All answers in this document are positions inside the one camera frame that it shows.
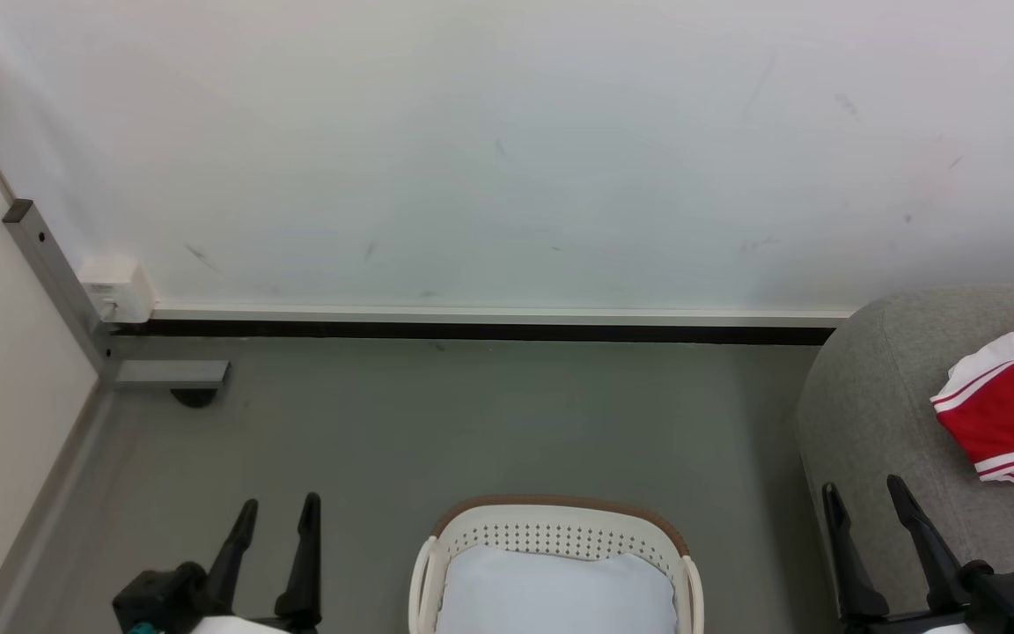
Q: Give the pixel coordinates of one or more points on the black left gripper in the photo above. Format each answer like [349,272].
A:
[164,599]

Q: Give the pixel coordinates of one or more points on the red jersey with black lettering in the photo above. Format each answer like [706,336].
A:
[1009,414]

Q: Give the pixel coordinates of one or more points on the white laundry basket brown rim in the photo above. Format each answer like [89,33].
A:
[560,533]

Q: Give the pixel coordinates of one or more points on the grey fabric sofa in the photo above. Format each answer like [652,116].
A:
[877,396]

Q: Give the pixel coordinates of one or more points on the black round floor foot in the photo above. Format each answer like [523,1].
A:
[194,397]

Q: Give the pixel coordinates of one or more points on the pale white cloth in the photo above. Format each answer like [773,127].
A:
[551,594]

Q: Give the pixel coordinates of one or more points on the black baseboard strip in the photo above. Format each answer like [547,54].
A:
[472,332]

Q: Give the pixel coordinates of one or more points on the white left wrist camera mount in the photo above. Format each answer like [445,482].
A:
[238,627]

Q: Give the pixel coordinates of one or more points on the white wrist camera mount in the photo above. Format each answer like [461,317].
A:
[238,627]
[947,630]

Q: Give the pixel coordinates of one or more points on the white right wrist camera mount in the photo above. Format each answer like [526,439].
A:
[947,630]

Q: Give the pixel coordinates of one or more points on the grey metal foot bracket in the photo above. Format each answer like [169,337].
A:
[171,374]

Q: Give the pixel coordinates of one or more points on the white wall socket box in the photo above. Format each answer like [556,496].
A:
[118,289]

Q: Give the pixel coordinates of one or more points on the grey metal post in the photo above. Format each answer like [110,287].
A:
[54,273]

